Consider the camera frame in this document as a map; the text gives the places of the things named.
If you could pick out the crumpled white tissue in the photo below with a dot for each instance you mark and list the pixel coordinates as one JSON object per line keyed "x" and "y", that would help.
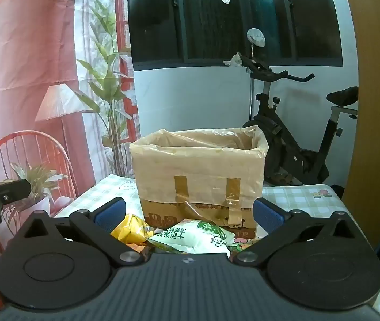
{"x": 234, "y": 61}

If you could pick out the checked tablecloth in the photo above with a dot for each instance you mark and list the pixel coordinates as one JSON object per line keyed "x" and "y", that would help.
{"x": 310, "y": 197}

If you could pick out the brown sandal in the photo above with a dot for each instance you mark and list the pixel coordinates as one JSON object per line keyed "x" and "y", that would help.
{"x": 281, "y": 179}

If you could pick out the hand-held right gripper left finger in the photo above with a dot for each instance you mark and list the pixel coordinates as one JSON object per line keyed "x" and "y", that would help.
{"x": 111, "y": 212}

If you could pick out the dark floor object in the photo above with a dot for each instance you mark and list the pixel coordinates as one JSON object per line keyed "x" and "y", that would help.
{"x": 337, "y": 190}

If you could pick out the cardboard box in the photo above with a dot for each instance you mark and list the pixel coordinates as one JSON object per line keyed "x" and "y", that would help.
{"x": 163, "y": 212}

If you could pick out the translucent plastic bag liner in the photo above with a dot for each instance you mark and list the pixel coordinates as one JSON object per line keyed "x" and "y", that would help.
{"x": 196, "y": 170}

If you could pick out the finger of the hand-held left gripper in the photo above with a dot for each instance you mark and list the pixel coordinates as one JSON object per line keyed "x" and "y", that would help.
{"x": 12, "y": 190}

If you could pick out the yellow snack packet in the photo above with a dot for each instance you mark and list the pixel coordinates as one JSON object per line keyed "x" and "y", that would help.
{"x": 129, "y": 229}

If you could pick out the dark window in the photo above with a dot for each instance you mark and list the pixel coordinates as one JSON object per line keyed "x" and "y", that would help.
{"x": 210, "y": 23}

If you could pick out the printed wall backdrop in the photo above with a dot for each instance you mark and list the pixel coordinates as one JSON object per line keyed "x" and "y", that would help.
{"x": 26, "y": 73}

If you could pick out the wooden panel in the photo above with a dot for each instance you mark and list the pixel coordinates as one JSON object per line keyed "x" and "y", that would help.
{"x": 377, "y": 140}

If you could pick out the green white snack packet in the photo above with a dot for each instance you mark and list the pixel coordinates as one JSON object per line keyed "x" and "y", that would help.
{"x": 193, "y": 237}

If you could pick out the white plastic bag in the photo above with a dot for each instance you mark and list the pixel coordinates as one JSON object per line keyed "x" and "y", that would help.
{"x": 256, "y": 37}

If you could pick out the thin metal pole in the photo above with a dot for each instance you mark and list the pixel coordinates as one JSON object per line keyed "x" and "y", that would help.
{"x": 252, "y": 90}

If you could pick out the orange snack packet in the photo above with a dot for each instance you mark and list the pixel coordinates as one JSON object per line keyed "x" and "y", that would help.
{"x": 137, "y": 248}

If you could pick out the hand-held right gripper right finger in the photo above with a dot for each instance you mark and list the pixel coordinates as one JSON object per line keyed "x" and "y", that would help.
{"x": 267, "y": 215}

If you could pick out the black exercise bike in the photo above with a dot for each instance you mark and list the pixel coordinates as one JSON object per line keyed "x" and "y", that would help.
{"x": 277, "y": 133}

